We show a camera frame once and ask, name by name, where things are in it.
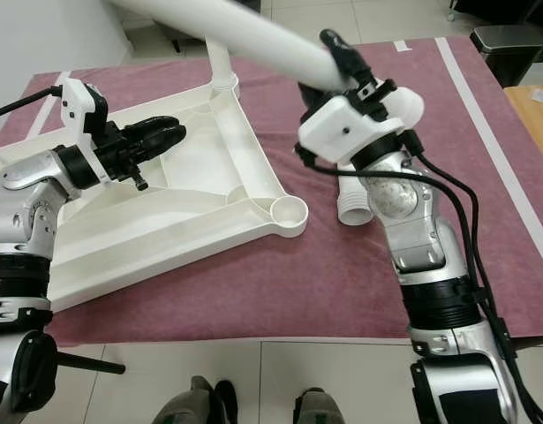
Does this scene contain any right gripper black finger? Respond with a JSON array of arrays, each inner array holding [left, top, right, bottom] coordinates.
[[319, 28, 381, 95]]

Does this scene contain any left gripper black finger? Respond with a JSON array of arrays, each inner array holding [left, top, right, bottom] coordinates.
[[121, 114, 182, 140], [133, 122, 189, 164]]

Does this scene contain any white plastic children table top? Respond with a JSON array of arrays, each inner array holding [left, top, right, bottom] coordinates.
[[0, 75, 309, 310]]

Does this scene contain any white plastic table leg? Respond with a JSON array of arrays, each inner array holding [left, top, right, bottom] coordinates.
[[108, 0, 426, 133], [336, 168, 376, 228], [206, 46, 239, 91]]

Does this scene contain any silver black trash bin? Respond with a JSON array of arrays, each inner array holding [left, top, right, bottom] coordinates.
[[470, 24, 543, 87]]

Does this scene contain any light wooden side table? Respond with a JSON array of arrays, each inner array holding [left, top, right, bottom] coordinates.
[[508, 86, 543, 147]]

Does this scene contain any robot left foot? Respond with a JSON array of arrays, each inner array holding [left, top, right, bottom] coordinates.
[[159, 375, 238, 424]]

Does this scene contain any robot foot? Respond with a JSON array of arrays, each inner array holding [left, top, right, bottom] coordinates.
[[293, 387, 349, 424], [159, 375, 238, 424]]

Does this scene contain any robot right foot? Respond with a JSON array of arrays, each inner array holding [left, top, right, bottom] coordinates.
[[293, 387, 349, 424]]

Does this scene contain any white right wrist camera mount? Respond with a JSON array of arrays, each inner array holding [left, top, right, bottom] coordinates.
[[296, 88, 406, 170]]

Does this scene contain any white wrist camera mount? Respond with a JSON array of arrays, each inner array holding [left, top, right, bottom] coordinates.
[[57, 78, 110, 188], [296, 88, 406, 170]]

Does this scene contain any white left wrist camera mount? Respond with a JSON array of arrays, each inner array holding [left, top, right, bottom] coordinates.
[[57, 78, 110, 188]]

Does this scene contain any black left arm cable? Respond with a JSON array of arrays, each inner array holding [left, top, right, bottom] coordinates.
[[0, 84, 62, 120]]

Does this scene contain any black metal table frame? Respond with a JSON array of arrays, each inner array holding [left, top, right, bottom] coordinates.
[[56, 349, 128, 375]]

